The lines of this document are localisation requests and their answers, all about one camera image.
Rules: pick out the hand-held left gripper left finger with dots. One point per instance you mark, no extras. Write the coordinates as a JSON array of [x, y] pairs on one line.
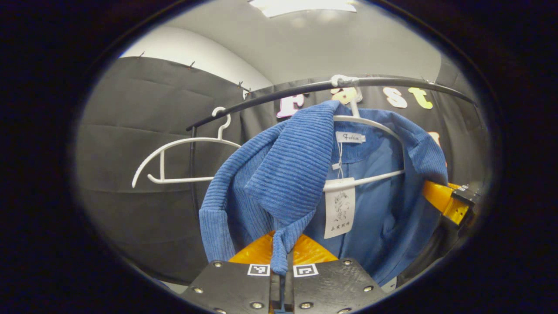
[[235, 288]]

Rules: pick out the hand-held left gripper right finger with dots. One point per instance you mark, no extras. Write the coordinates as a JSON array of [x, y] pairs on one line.
[[335, 288]]

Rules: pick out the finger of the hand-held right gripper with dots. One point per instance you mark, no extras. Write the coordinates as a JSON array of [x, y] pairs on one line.
[[438, 196]]

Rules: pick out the white clothes hanger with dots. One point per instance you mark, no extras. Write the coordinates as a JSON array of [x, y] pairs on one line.
[[162, 165], [370, 179]]

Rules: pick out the black clothes rack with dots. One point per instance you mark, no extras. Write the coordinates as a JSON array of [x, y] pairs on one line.
[[392, 81]]

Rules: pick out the black backdrop cloth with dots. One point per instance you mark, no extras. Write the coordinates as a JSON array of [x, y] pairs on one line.
[[130, 131]]

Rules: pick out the large ceiling light panel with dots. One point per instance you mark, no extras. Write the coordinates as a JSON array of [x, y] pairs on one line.
[[301, 6]]

